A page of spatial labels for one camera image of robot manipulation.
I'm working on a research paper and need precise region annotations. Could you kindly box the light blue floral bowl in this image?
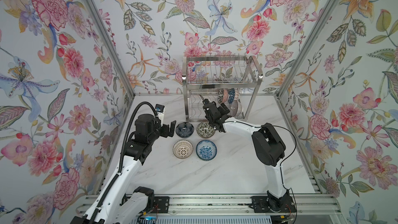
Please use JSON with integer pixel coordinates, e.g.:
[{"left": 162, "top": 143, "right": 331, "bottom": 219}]
[{"left": 195, "top": 140, "right": 217, "bottom": 161}]

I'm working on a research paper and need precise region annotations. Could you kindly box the blue triangle pattern bowl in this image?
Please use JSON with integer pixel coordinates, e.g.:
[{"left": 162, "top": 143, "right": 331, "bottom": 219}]
[{"left": 228, "top": 88, "right": 235, "bottom": 104}]

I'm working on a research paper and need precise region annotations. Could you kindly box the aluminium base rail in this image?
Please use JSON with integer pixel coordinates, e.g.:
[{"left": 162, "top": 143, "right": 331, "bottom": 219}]
[{"left": 154, "top": 193, "right": 341, "bottom": 216}]

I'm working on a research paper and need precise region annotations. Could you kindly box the right aluminium corner post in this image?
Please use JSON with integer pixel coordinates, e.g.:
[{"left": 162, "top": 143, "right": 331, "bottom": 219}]
[{"left": 275, "top": 0, "right": 339, "bottom": 100}]

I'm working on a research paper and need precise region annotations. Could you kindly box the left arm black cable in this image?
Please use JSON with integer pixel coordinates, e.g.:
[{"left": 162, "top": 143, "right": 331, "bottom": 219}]
[{"left": 90, "top": 101, "right": 158, "bottom": 224}]

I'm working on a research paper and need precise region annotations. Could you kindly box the aluminium corner post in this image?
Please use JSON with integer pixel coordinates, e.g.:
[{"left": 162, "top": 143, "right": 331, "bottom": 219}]
[
  {"left": 83, "top": 0, "right": 135, "bottom": 99},
  {"left": 275, "top": 0, "right": 339, "bottom": 100}
]

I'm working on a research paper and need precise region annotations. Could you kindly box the steel two-tier dish rack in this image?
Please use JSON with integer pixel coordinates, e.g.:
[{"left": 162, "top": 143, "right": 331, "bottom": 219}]
[{"left": 182, "top": 55, "right": 264, "bottom": 122}]

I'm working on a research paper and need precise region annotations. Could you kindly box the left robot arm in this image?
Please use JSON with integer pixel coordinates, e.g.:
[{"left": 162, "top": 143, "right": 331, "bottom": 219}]
[{"left": 71, "top": 113, "right": 176, "bottom": 224}]

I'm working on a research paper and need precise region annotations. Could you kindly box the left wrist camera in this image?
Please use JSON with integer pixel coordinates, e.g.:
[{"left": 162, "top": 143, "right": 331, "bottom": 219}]
[{"left": 155, "top": 104, "right": 165, "bottom": 124}]

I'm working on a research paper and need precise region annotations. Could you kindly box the white lattice bowl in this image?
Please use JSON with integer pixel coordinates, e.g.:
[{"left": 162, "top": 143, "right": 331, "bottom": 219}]
[{"left": 173, "top": 140, "right": 193, "bottom": 159}]

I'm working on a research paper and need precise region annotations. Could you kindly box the left aluminium corner post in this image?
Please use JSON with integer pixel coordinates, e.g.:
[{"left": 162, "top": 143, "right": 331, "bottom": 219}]
[{"left": 83, "top": 0, "right": 135, "bottom": 99}]

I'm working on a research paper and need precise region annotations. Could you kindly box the purple striped bowl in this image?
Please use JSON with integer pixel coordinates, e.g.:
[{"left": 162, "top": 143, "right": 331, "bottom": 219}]
[{"left": 230, "top": 100, "right": 243, "bottom": 117}]

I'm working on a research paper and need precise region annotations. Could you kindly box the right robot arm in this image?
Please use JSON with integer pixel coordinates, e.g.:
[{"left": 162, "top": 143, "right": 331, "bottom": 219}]
[{"left": 202, "top": 98, "right": 297, "bottom": 214}]

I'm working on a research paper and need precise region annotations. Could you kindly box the dark navy petal bowl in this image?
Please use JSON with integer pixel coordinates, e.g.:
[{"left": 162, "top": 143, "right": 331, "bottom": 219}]
[{"left": 175, "top": 122, "right": 194, "bottom": 138}]

